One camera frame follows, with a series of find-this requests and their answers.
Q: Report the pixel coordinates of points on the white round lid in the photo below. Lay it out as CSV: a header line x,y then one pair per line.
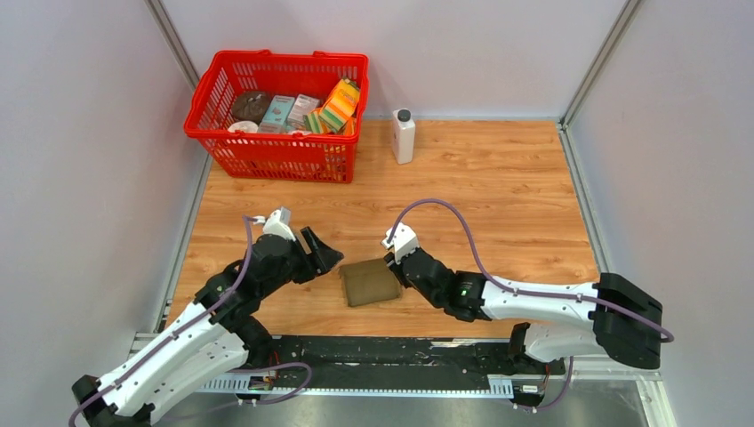
x,y
244,126

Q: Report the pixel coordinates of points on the white bottle black cap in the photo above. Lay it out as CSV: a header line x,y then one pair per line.
x,y
404,129

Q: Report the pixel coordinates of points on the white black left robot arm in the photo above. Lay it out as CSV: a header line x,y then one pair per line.
x,y
216,333

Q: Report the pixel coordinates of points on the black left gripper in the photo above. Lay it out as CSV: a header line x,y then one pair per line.
x,y
325,260

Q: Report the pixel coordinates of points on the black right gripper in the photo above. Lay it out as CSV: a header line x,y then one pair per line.
x,y
397,268

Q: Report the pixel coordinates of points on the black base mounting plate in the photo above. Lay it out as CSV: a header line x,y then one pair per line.
x,y
400,364

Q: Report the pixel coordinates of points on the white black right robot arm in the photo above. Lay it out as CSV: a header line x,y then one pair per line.
x,y
612,316

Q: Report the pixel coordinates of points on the aluminium frame rail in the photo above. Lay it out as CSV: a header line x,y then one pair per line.
x,y
526,394

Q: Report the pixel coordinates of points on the red plastic shopping basket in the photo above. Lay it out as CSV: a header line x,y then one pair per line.
x,y
283,156

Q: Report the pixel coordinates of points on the green striped packet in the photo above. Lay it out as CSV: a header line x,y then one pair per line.
x,y
314,122

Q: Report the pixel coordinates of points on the teal snack box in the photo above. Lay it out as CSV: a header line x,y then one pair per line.
x,y
274,119

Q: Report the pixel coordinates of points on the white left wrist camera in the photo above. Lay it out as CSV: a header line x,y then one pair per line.
x,y
276,223

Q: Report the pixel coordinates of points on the grey pink snack box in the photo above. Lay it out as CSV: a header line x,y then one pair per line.
x,y
302,106

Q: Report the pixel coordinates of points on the brown round bag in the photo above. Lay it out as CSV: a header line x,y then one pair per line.
x,y
250,106

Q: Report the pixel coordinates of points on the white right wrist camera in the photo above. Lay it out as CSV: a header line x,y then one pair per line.
x,y
401,240

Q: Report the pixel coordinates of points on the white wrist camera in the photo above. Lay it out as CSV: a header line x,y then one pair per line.
x,y
401,240
276,223

